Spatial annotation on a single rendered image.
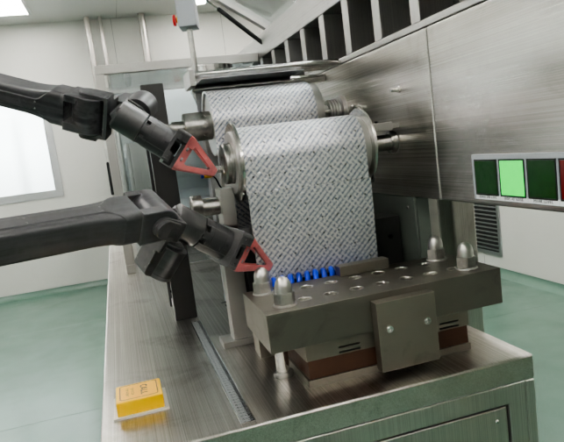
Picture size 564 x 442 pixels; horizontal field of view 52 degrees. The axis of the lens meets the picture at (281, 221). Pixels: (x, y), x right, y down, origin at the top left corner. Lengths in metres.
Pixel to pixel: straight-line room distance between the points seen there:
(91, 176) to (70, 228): 5.73
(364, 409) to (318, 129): 0.50
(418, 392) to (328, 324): 0.17
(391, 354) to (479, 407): 0.16
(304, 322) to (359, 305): 0.09
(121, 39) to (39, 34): 0.82
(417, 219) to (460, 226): 0.21
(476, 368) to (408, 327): 0.12
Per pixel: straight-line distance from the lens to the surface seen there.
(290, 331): 0.88
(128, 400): 0.94
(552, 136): 0.83
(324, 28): 1.52
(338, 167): 1.08
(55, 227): 0.84
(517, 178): 0.88
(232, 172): 1.05
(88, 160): 6.57
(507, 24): 0.89
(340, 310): 0.90
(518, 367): 1.01
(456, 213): 1.36
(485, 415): 1.00
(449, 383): 0.94
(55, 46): 6.70
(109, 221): 0.87
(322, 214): 1.07
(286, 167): 1.05
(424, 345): 0.95
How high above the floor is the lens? 1.27
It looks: 7 degrees down
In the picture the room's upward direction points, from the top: 7 degrees counter-clockwise
